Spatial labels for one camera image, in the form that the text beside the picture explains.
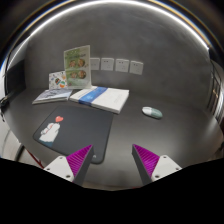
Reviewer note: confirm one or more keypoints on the gripper right finger with purple grooved pad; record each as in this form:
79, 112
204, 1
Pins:
152, 167

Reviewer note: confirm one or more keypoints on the gripper left finger with purple grooved pad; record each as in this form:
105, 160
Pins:
74, 167

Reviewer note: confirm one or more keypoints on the dark mouse pad with cartoon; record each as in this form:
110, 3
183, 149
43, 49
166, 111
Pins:
70, 128

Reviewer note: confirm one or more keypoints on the thin grey magazine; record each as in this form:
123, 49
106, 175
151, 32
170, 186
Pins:
53, 95

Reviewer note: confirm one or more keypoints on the white book with blue band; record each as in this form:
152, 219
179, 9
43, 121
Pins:
109, 99

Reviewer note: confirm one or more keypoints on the small colourful card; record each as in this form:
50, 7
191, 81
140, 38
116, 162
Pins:
57, 80

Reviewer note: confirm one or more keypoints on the green upright menu stand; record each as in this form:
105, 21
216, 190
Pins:
77, 67

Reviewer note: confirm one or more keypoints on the white wall socket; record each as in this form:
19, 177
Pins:
107, 64
136, 67
122, 65
94, 63

